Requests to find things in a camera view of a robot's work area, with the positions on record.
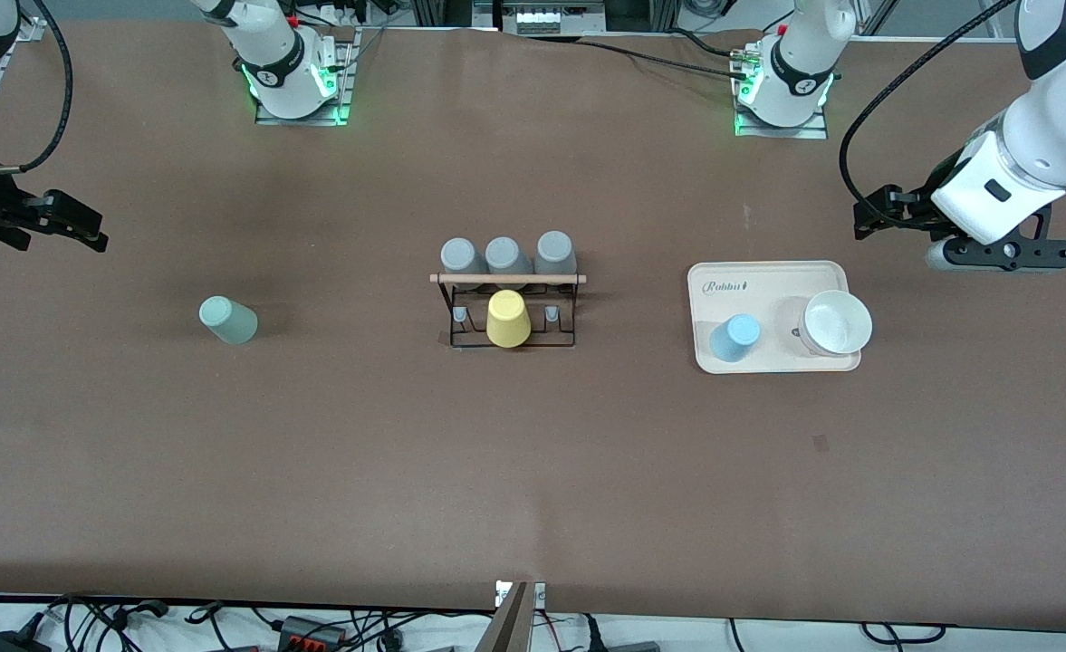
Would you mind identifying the light blue cup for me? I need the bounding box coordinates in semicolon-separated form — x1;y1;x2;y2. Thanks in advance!
709;313;762;363

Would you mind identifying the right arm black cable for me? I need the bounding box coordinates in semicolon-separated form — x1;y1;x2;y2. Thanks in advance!
0;0;76;175

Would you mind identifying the white mounting bracket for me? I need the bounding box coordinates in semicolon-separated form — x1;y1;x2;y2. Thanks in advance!
495;580;547;609

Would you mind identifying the cream rectangular tray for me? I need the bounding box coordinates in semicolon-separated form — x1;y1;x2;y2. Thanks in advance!
687;261;862;374

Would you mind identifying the yellow cup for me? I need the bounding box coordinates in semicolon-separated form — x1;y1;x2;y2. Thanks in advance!
486;290;532;349

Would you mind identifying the pale green cup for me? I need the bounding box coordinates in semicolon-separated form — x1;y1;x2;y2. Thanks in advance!
199;296;259;346

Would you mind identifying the white bowl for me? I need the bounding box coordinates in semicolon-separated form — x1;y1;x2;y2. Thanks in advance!
797;290;874;357

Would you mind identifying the black power strip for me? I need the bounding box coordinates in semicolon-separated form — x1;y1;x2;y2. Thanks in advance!
277;616;349;651

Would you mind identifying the black wire cup rack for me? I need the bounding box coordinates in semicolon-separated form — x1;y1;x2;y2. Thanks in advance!
429;270;588;352

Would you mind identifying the grey electronics box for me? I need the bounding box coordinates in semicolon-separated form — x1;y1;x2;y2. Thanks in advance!
496;0;606;35

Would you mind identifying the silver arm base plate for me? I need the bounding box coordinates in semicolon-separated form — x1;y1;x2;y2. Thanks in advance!
254;27;357;126
734;45;830;139

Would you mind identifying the grey cup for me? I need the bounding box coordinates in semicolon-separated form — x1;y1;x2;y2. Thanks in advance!
534;231;577;276
440;238;485;276
485;236;533;276

